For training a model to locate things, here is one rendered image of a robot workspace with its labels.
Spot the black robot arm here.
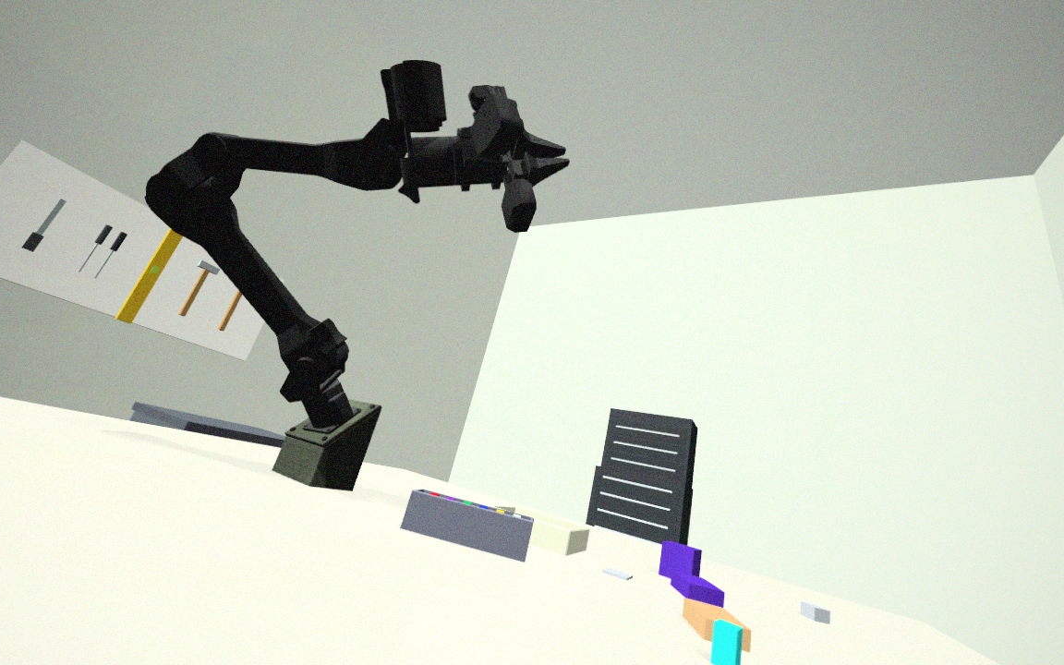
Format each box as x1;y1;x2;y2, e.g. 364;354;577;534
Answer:
144;60;523;434

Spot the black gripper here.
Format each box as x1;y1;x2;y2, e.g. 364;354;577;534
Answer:
449;128;570;233

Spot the cyan rectangular block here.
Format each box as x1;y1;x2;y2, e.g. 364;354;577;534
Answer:
711;620;743;665

